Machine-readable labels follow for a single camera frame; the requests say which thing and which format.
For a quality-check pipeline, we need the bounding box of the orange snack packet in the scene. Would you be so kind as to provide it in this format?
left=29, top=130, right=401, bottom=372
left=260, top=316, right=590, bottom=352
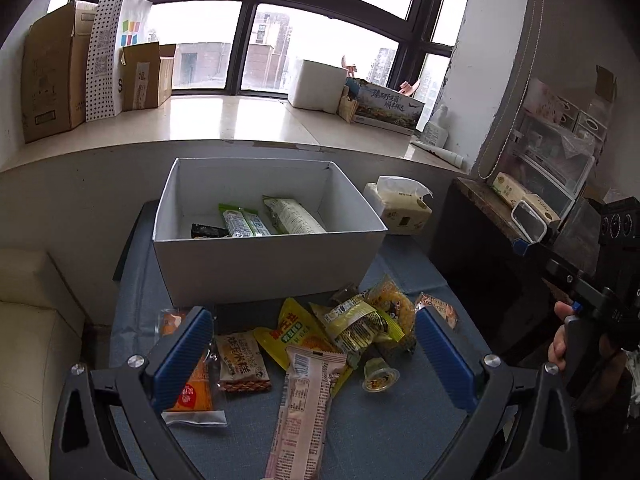
left=162, top=339, right=228, bottom=428

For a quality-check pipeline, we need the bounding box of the beige rice cake packet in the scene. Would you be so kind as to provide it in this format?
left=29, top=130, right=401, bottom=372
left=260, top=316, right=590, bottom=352
left=215, top=332, right=271, bottom=393

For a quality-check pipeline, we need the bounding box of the yellow cartoon snack bag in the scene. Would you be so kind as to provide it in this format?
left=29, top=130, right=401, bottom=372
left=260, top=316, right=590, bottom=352
left=364, top=275, right=416, bottom=356

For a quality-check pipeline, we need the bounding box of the person's right hand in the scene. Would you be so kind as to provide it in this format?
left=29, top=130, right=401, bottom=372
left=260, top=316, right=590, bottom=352
left=548, top=301, right=574, bottom=372

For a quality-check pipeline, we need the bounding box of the tissue box on cabinet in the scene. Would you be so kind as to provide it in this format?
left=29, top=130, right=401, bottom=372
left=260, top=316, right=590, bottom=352
left=490, top=172, right=560, bottom=224

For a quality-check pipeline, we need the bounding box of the small orange candy packet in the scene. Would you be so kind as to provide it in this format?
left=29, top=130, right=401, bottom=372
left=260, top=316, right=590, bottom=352
left=416, top=292, right=459, bottom=330

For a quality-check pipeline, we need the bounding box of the small jelly cup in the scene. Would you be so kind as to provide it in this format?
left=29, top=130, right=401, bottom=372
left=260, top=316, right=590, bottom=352
left=362, top=358, right=400, bottom=393

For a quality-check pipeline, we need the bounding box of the white tube on sill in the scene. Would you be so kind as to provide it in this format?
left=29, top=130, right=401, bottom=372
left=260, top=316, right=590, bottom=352
left=411, top=139, right=464, bottom=169

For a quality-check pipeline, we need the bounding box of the clear plastic drawer organizer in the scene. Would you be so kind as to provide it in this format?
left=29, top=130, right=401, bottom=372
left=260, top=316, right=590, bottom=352
left=497, top=78, right=617, bottom=219

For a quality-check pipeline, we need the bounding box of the olive green snack packet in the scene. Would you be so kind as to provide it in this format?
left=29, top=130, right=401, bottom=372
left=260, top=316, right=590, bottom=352
left=310, top=294, right=405, bottom=370

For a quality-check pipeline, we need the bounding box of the yellow snack pouch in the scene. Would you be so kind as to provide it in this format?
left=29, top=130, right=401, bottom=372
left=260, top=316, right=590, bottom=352
left=253, top=298, right=343, bottom=370

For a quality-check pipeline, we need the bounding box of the beige tissue pack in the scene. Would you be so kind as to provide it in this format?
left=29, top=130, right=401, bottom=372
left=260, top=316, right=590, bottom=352
left=363, top=176, right=434, bottom=235

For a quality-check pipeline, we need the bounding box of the black potato chip bag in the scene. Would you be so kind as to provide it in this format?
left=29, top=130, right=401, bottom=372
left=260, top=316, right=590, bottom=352
left=190, top=223, right=229, bottom=240

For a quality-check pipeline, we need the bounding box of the cream leather sofa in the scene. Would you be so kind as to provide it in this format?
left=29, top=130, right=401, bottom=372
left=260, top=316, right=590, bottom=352
left=1, top=248, right=85, bottom=479

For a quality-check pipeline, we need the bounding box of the white pump bottle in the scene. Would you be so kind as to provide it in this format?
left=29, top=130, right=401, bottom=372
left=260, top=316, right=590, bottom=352
left=420, top=104, right=449, bottom=148

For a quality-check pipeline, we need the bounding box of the pink long snack packet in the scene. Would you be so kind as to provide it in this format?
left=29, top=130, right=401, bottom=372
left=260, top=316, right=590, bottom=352
left=264, top=346, right=346, bottom=479

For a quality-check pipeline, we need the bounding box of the white cardboard storage box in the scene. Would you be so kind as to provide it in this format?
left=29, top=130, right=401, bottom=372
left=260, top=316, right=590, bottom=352
left=152, top=157, right=386, bottom=307

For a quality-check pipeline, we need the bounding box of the green seaweed snack packet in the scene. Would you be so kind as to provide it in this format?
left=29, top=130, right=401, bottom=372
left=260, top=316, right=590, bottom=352
left=218, top=204, right=271, bottom=238

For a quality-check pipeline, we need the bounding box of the white long snack packet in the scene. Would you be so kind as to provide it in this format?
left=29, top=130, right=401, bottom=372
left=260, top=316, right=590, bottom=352
left=262, top=196, right=326, bottom=234

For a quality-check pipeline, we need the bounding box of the printed landscape gift box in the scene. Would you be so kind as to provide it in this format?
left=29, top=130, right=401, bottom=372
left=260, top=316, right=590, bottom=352
left=345, top=78, right=424, bottom=136

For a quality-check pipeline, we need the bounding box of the white foam box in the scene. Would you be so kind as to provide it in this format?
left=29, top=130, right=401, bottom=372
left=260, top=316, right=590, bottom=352
left=288, top=60, right=347, bottom=114

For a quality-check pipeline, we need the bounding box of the small open cardboard box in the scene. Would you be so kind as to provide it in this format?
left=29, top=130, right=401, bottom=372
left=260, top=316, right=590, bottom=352
left=122, top=42, right=177, bottom=110

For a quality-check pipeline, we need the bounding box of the tall brown cardboard box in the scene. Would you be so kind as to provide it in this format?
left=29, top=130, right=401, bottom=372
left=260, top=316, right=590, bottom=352
left=21, top=0, right=98, bottom=143

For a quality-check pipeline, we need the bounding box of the polka dot paper bag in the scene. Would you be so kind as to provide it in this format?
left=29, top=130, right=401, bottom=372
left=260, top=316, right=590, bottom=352
left=86, top=0, right=152, bottom=122

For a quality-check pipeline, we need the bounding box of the black window frame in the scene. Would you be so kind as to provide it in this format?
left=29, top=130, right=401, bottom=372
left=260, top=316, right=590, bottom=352
left=69, top=0, right=457, bottom=99

